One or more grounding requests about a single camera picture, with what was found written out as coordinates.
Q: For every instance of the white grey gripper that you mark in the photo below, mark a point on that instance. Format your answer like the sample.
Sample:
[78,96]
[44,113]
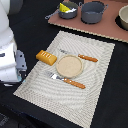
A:
[12,65]

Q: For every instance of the orange bread loaf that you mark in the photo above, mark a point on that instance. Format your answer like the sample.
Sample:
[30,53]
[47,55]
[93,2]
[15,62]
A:
[46,57]

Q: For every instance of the yellow cheese wedge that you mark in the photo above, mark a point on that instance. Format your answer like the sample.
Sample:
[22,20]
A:
[63,8]

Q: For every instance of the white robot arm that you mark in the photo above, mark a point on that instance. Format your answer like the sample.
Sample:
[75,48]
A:
[8,7]

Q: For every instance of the round wooden plate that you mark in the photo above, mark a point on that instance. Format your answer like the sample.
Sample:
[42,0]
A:
[69,66]

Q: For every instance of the woven beige placemat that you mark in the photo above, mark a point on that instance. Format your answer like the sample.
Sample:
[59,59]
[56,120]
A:
[69,102]

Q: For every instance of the beige bowl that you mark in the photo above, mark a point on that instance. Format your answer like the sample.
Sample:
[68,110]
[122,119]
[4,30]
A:
[123,14]

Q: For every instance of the fork with orange handle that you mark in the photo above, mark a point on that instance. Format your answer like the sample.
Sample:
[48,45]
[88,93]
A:
[66,80]

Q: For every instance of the knife with orange handle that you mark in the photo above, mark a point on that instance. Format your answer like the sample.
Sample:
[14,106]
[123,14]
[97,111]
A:
[79,55]

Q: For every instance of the grey saucepan with handle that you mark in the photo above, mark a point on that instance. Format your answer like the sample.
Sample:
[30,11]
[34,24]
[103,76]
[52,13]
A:
[69,14]

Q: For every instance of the grey two-handled pot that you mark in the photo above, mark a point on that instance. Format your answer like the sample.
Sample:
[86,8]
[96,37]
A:
[91,12]

